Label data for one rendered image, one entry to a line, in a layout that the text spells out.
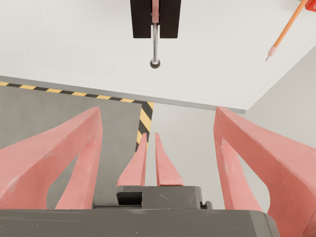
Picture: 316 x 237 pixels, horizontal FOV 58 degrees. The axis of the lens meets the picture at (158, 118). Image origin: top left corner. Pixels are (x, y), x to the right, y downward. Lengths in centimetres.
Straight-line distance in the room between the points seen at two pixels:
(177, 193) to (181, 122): 122
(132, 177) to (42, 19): 24
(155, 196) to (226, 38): 25
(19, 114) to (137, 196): 121
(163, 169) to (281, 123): 149
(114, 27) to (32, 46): 13
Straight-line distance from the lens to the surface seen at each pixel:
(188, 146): 149
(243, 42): 43
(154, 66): 36
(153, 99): 52
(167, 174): 25
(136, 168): 26
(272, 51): 29
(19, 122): 143
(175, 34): 27
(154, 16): 26
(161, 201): 24
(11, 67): 50
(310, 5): 36
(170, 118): 144
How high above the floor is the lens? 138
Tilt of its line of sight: 75 degrees down
